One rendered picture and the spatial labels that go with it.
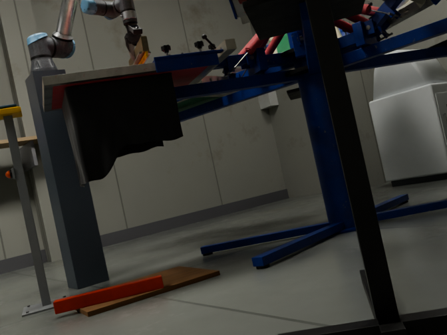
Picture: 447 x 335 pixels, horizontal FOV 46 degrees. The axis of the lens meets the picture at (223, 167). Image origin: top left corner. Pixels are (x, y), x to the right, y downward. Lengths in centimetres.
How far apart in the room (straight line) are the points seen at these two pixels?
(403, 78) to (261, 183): 228
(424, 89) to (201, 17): 287
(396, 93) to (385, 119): 26
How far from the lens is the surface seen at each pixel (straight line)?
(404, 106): 501
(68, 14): 317
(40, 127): 304
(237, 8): 240
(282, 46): 398
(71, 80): 232
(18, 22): 543
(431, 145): 491
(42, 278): 266
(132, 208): 554
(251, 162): 636
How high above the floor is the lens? 42
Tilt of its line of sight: 1 degrees up
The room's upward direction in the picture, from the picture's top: 12 degrees counter-clockwise
